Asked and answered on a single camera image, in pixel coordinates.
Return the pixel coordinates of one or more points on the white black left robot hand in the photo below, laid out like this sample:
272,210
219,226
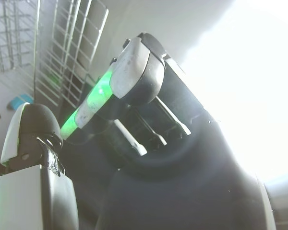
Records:
172,182

